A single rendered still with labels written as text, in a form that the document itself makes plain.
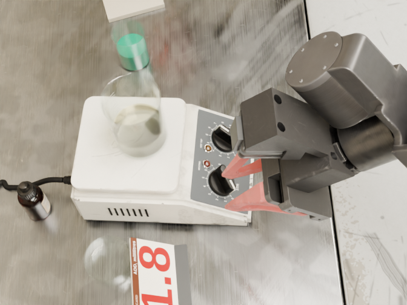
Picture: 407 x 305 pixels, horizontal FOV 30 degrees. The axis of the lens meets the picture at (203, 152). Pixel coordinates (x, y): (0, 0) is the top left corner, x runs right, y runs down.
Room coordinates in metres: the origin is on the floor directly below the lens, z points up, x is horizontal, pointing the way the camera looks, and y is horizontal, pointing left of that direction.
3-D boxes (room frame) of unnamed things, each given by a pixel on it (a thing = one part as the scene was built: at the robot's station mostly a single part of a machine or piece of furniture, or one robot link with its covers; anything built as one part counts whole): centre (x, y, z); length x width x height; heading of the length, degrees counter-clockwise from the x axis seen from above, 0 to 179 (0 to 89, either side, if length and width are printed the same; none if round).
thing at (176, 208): (0.42, 0.05, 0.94); 0.22 x 0.13 x 0.08; 77
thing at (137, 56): (0.61, 0.07, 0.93); 0.04 x 0.04 x 0.06
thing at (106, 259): (0.32, 0.13, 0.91); 0.06 x 0.06 x 0.02
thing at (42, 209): (0.41, 0.21, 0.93); 0.03 x 0.03 x 0.07
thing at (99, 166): (0.43, 0.08, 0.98); 0.12 x 0.12 x 0.01; 77
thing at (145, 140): (0.44, 0.06, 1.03); 0.07 x 0.06 x 0.08; 150
